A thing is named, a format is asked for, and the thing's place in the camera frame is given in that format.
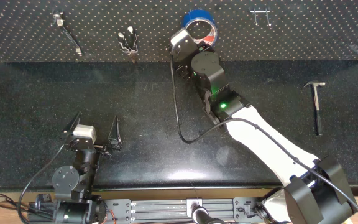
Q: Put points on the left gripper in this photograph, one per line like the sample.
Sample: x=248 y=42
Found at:
x=82 y=145

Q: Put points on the wrench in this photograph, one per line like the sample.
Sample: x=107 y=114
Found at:
x=68 y=35

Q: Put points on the black and white pliers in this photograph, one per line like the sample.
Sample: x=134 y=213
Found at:
x=131 y=39

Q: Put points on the roll of blue tape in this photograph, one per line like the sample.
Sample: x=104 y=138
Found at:
x=197 y=15

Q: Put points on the hammer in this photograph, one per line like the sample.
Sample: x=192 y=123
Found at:
x=316 y=102

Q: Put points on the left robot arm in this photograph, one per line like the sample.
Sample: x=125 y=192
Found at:
x=73 y=180

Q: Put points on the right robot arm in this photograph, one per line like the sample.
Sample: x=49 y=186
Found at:
x=259 y=137

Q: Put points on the black pegboard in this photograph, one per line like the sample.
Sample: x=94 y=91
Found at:
x=291 y=37

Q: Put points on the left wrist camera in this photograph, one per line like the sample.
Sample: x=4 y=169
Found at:
x=85 y=132

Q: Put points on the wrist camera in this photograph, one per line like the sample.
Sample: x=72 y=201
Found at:
x=180 y=36
x=85 y=132

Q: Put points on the mounting rail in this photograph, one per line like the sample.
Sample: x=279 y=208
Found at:
x=166 y=208

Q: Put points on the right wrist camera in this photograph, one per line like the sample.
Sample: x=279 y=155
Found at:
x=180 y=36

